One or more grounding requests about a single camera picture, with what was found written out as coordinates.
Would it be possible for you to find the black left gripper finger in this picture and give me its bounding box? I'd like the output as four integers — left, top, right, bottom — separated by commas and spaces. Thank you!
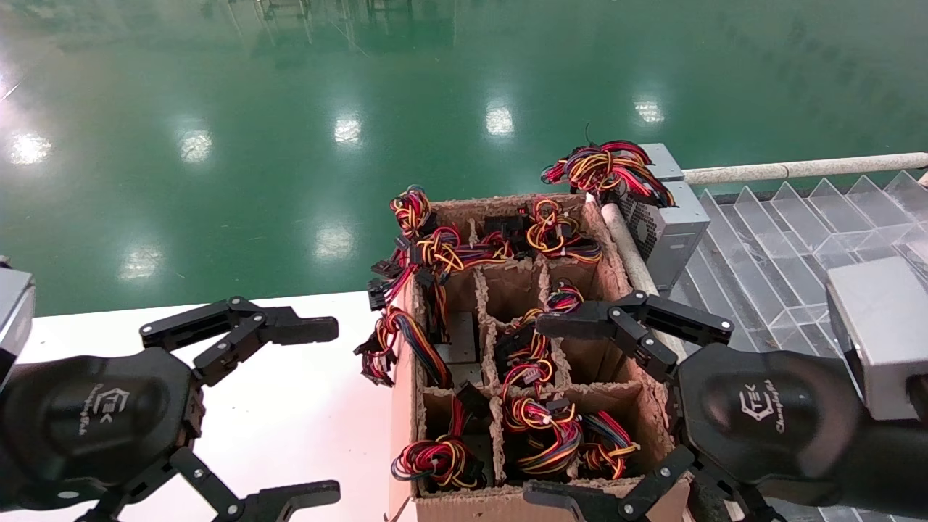
140, 296, 339, 387

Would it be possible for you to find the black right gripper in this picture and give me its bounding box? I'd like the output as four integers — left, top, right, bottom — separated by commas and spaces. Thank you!
522, 290, 867, 522

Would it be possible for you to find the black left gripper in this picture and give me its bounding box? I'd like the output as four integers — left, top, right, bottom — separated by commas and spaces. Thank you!
0, 347, 341, 522

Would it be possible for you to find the grey power supply with cables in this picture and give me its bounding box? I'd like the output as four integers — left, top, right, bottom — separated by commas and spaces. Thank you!
580, 410, 642, 481
484, 196, 604, 264
494, 309, 558, 398
354, 304, 485, 389
368, 226, 512, 311
545, 281, 585, 318
502, 394, 584, 477
389, 185, 437, 239
542, 140, 711, 292
391, 383, 494, 492

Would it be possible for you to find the brown cardboard divider box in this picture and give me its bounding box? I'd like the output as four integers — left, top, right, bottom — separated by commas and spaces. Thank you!
388, 192, 693, 522

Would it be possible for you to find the clear plastic divider tray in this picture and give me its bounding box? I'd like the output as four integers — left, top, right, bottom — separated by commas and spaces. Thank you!
667, 170, 928, 522

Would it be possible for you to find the white frame pipe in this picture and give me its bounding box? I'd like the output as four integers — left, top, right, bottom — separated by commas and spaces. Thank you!
681, 151, 928, 186
600, 202, 682, 363

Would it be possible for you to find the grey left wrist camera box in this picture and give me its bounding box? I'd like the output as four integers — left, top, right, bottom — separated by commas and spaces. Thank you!
0, 255, 36, 385

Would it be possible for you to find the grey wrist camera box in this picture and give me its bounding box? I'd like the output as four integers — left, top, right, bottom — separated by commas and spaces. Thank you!
826, 256, 928, 421
0, 255, 36, 385

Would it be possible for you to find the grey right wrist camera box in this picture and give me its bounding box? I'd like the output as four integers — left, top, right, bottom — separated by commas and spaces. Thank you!
826, 256, 928, 421

